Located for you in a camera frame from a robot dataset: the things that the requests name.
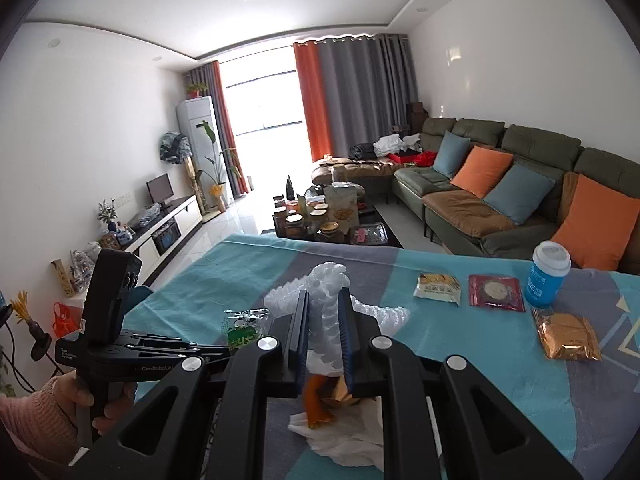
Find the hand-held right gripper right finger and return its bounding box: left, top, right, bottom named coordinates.
left=337, top=287, right=583, bottom=480

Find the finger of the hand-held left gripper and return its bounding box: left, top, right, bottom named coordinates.
left=119, top=330, right=235, bottom=361

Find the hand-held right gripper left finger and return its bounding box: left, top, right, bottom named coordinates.
left=65, top=290, right=311, bottom=480

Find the white foam wrap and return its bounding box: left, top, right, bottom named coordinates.
left=264, top=261, right=412, bottom=378

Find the green clear snack wrapper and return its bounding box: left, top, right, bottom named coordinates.
left=221, top=309, right=271, bottom=356

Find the orange wrapper piece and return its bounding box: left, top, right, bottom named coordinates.
left=304, top=374, right=341, bottom=430

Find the white tissue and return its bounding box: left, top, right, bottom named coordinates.
left=287, top=395, right=388, bottom=472

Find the person's left hand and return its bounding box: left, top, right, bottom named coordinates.
left=62, top=374, right=138, bottom=438

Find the clear bag of packets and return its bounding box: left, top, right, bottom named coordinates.
left=70, top=242, right=103, bottom=296

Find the yellow patterned box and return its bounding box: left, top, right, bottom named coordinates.
left=52, top=259, right=76, bottom=296

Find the orange bag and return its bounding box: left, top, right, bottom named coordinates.
left=52, top=301, right=83, bottom=338

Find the small plant in vase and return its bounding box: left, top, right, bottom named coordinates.
left=97, top=199, right=121, bottom=233

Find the yellow dried flowers vase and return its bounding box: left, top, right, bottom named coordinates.
left=10, top=290, right=53, bottom=361

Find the white black TV cabinet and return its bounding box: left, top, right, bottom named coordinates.
left=65, top=194, right=203, bottom=306

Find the pink lidded snack tray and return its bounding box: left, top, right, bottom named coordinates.
left=350, top=222, right=391, bottom=247

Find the yellow white snack packet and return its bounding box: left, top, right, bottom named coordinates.
left=414, top=272, right=462, bottom=306

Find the black monitor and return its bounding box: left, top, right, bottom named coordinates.
left=146, top=173, right=175, bottom=207

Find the group of lidded jars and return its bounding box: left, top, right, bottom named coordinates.
left=274, top=199, right=351, bottom=243

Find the dark coffee table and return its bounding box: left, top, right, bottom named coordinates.
left=272, top=187, right=403, bottom=248

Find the paper snack bag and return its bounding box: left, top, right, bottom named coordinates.
left=324, top=183, right=358, bottom=223

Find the teal grey printed blanket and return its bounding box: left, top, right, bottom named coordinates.
left=120, top=232, right=640, bottom=480

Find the blue patterned cloth cover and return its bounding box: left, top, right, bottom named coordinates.
left=159, top=130, right=193, bottom=163

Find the red snack packet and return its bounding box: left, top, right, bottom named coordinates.
left=467, top=274, right=526, bottom=312

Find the brown chaise seat pad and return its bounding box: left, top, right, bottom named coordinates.
left=311, top=156, right=396, bottom=188

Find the brown sofa seat pad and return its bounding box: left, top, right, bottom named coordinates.
left=422, top=189, right=516, bottom=238

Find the tall leafy plant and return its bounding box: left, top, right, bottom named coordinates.
left=194, top=119, right=241, bottom=213

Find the white standing air conditioner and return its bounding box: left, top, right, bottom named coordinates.
left=176, top=96, right=231, bottom=211

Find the red cloth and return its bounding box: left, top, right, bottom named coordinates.
left=387, top=150, right=438, bottom=167

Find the white clothes pile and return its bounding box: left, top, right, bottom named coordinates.
left=374, top=134, right=423, bottom=158

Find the grey and orange curtain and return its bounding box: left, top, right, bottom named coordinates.
left=184, top=60, right=249, bottom=198
left=292, top=32, right=421, bottom=163

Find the blue cup white lid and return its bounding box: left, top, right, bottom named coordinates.
left=523, top=241, right=572, bottom=309

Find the blue cushion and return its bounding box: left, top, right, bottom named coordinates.
left=482, top=162, right=557, bottom=226
left=432, top=131, right=473, bottom=176

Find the orange cushion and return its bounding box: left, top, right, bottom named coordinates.
left=550, top=174, right=640, bottom=272
left=450, top=145, right=515, bottom=199

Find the gold foil packet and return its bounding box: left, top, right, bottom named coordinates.
left=531, top=307, right=602, bottom=362

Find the brown wooden box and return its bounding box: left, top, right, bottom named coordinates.
left=406, top=102, right=428, bottom=131

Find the large window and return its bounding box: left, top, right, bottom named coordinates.
left=219, top=45, right=308, bottom=196

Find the green sofa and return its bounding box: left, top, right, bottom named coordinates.
left=311, top=116, right=640, bottom=276

